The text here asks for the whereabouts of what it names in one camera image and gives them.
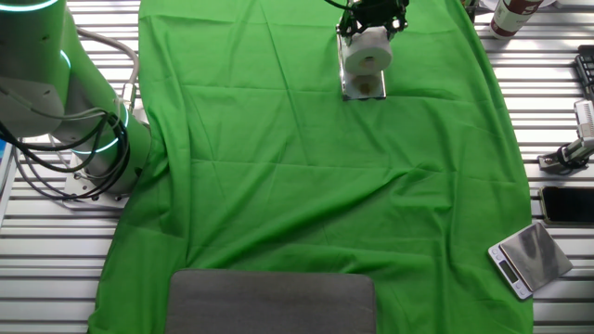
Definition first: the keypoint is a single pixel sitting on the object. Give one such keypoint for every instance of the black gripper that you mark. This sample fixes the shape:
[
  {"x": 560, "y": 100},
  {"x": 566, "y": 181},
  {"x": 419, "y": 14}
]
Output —
[{"x": 380, "y": 11}]

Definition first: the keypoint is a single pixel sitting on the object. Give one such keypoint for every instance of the white toilet paper roll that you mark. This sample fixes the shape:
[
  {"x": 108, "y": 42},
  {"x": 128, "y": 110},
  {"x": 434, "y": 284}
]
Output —
[{"x": 366, "y": 51}]

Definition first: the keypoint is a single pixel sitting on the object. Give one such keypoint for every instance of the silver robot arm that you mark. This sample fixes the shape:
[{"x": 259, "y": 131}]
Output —
[{"x": 46, "y": 69}]

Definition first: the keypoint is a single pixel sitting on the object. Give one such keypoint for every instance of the green cloth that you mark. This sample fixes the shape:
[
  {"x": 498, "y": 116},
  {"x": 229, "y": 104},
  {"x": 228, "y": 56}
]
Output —
[{"x": 278, "y": 185}]

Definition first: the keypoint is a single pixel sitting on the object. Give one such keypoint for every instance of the gray clamp tool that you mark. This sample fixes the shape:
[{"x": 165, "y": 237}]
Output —
[{"x": 577, "y": 150}]

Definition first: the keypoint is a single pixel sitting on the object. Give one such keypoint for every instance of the black smartphone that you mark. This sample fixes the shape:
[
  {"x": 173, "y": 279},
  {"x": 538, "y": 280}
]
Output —
[{"x": 568, "y": 204}]

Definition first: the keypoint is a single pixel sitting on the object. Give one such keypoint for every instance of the silver digital kitchen scale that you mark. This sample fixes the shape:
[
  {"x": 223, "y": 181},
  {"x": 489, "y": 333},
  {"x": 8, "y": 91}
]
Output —
[{"x": 533, "y": 255}]

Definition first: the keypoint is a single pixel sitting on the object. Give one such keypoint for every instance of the small metal mounting bracket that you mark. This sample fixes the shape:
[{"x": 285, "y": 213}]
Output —
[{"x": 547, "y": 163}]

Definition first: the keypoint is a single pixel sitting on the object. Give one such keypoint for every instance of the silver ribbed camera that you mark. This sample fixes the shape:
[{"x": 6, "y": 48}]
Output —
[{"x": 585, "y": 118}]

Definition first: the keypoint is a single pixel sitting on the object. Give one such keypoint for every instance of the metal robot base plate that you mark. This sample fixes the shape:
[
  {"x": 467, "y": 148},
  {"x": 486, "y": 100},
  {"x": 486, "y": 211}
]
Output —
[{"x": 74, "y": 185}]

